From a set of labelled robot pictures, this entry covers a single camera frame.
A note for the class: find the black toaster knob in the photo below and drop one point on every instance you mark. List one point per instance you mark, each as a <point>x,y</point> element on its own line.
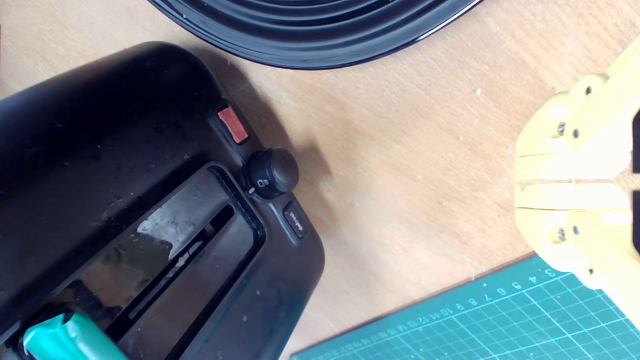
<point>272,172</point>

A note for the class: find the black two-slot toaster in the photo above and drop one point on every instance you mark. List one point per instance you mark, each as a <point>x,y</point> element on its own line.
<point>100,125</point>

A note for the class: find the green toaster lever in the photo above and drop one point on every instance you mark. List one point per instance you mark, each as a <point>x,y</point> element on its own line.
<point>70,340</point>

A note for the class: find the green cutting mat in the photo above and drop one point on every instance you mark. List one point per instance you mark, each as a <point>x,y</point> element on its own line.
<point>500,325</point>

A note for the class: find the black plate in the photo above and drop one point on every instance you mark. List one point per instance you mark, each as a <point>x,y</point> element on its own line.
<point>310,30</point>

